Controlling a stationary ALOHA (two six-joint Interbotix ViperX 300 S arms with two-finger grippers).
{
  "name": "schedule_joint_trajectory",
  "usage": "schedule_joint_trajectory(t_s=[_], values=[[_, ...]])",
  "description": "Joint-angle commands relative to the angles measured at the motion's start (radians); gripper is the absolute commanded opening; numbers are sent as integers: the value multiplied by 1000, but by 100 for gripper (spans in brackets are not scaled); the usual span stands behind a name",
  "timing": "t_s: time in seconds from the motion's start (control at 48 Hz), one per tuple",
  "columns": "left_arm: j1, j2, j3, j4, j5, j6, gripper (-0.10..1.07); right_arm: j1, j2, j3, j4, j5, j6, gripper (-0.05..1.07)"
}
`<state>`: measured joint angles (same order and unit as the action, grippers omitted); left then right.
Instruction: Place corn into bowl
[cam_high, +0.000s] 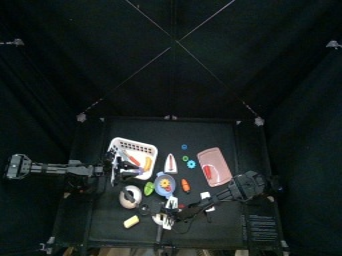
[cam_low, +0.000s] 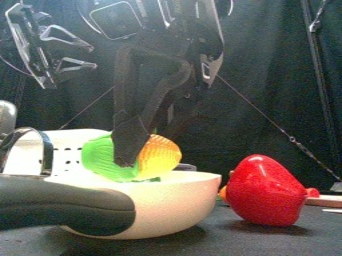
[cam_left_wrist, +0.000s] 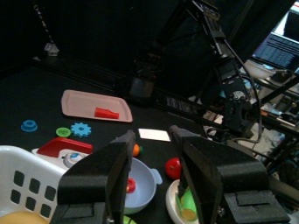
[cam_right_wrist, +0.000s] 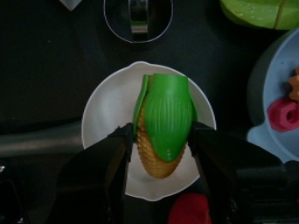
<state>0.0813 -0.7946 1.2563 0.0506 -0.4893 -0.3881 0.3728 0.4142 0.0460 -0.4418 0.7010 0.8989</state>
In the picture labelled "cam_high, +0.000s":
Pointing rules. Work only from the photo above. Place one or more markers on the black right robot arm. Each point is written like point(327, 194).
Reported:
point(242, 188)

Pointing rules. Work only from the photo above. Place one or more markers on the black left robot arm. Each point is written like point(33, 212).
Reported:
point(53, 169)

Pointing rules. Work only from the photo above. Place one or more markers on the blue toy bowl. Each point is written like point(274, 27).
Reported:
point(160, 186)

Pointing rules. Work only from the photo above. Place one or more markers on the orange yellow toy food piece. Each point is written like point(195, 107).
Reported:
point(147, 163)

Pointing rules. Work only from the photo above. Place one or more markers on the white plastic slotted basket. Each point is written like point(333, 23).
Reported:
point(142, 150)

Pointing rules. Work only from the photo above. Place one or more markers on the orange toy carrot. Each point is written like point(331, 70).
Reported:
point(186, 186)

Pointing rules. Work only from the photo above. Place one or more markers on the yellow toy gear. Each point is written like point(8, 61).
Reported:
point(164, 183)

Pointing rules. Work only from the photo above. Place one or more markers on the green toy vegetable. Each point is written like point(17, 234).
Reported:
point(148, 188)

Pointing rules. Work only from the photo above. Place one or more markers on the beige toy pot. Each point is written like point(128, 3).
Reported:
point(130, 197)

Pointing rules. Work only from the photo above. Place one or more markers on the yellow sponge block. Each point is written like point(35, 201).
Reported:
point(131, 221)

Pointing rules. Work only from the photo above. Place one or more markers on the red toy sausage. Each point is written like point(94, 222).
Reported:
point(207, 171)

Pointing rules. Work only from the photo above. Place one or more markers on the large blue toy gear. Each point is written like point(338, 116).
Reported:
point(191, 164)

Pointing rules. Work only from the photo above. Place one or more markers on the small green toy gear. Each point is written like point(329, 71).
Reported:
point(184, 158)

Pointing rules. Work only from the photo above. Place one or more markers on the small blue toy gear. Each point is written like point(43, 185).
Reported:
point(183, 146)

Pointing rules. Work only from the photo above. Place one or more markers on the pink cutting board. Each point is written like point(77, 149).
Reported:
point(219, 164)

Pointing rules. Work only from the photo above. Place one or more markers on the white printed table label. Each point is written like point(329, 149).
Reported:
point(262, 227)

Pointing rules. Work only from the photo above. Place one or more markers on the grey table leg clamp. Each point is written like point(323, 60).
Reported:
point(45, 246)

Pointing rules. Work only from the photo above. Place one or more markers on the grey frame corner bracket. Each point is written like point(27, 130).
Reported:
point(259, 121)
point(80, 117)
point(333, 44)
point(16, 42)

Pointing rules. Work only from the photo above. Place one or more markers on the grey frame middle bracket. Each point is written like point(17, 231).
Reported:
point(170, 117)

